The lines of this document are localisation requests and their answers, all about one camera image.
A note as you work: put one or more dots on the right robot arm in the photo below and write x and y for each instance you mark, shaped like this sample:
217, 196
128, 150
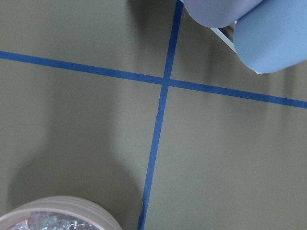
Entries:
269, 35

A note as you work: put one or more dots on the pink bowl with ice cubes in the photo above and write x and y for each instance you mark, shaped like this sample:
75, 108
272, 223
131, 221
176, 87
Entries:
63, 206

